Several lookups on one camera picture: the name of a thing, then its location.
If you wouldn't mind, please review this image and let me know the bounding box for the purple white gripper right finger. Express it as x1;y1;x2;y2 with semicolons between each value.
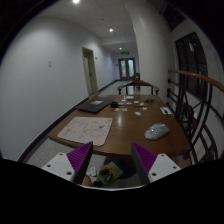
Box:
131;143;180;184

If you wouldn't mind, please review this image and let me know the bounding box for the glass double door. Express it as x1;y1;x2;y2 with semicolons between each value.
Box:
118;58;135;80

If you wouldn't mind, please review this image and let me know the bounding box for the small black box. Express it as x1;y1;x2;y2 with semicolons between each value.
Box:
110;102;118;108

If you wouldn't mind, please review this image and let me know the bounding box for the wooden table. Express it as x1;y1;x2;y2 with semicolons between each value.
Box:
48;95;190;156

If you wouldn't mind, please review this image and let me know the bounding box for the green exit sign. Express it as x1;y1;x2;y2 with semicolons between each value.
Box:
121;51;130;55

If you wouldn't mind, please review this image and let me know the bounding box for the white paper with pen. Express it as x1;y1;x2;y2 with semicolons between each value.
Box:
160;107;172;115

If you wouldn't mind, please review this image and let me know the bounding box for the green yellow bag on floor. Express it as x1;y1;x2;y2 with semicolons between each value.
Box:
97;162;123;185

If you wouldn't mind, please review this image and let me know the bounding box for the white computer mouse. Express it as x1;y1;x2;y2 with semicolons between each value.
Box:
144;123;169;140

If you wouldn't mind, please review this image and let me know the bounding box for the beige patterned mouse pad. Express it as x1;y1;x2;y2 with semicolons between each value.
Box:
58;117;113;146

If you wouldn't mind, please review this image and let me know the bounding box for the side doorway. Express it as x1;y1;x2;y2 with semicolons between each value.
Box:
82;48;98;96

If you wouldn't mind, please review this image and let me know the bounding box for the dark window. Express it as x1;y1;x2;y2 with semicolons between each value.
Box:
175;33;208;98

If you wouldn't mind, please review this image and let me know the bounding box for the black metal stair railing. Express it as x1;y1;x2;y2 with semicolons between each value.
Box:
167;69;224;164

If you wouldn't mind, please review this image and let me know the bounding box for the wooden armchair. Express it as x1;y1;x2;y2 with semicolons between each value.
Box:
117;80;160;95

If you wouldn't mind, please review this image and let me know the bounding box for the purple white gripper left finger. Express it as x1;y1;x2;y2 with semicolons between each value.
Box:
42;142;93;184

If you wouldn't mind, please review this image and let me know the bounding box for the dark closed laptop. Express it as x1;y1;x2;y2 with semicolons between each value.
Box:
77;97;114;113

